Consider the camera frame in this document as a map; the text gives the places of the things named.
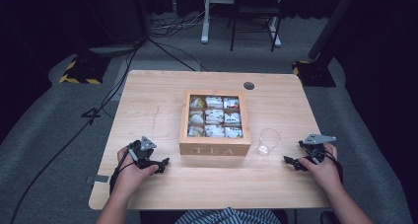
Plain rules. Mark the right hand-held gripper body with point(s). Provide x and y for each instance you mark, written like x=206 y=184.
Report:
x=317 y=139

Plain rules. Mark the person's left hand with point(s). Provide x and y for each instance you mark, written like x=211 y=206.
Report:
x=133 y=178

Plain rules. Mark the striped clothing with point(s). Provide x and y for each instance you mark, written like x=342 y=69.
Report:
x=226 y=216

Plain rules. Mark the group of assorted tea bags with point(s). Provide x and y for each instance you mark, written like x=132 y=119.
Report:
x=215 y=116

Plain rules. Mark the black yellow striped stand base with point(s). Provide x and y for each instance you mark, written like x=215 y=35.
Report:
x=83 y=71
x=313 y=74

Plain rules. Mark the wooden tea box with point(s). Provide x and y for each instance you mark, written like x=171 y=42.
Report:
x=214 y=148

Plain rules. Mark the clear glass cup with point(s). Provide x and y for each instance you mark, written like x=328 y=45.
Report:
x=267 y=143

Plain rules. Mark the dark slanted stand post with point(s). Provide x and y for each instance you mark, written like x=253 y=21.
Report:
x=332 y=23

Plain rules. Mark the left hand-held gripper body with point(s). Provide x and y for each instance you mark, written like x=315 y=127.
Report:
x=146 y=144

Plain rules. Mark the dark round table grommet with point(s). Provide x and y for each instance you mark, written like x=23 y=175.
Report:
x=248 y=85

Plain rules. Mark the person's right hand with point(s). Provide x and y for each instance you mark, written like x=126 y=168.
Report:
x=323 y=174

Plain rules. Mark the black chair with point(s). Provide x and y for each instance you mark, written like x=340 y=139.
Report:
x=254 y=10

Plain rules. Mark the small metal bracket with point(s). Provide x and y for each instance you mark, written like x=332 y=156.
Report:
x=101 y=179

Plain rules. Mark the white desk frame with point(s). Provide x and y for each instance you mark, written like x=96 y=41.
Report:
x=205 y=26

